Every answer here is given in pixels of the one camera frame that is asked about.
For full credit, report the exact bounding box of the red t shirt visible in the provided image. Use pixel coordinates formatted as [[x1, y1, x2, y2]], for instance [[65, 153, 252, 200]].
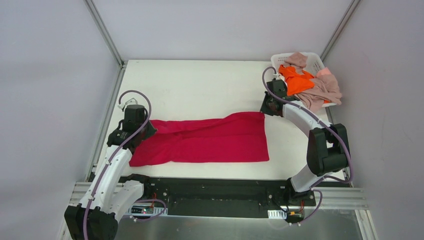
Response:
[[129, 111, 270, 167]]

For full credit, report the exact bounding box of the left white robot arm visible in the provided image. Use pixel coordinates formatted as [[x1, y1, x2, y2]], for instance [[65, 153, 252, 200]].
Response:
[[64, 104, 157, 240]]

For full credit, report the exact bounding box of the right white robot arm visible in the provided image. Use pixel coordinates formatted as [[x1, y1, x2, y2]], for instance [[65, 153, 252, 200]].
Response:
[[260, 79, 350, 205]]

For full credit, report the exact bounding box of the orange t shirt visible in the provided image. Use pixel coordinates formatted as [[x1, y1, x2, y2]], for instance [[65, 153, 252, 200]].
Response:
[[278, 64, 315, 96]]

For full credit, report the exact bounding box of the beige pink t shirt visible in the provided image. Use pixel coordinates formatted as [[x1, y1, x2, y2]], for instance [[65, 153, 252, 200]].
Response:
[[282, 52, 342, 113]]

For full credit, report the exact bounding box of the white plastic laundry basket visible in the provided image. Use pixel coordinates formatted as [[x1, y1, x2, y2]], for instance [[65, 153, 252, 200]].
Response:
[[271, 52, 337, 110]]

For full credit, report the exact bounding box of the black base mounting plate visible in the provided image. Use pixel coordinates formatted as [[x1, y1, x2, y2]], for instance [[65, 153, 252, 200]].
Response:
[[119, 176, 327, 220]]

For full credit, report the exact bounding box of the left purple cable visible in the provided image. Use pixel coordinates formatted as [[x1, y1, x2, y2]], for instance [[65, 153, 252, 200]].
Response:
[[82, 90, 168, 240]]

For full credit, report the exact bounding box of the purple cable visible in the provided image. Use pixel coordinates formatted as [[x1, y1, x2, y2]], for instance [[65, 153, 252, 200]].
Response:
[[261, 66, 355, 226], [82, 90, 168, 240]]

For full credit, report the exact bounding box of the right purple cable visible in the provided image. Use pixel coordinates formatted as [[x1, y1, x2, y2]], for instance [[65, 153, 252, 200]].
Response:
[[261, 66, 355, 226]]

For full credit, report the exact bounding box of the aluminium frame rail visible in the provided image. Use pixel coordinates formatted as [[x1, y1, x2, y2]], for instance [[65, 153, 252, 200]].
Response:
[[69, 182, 369, 210]]

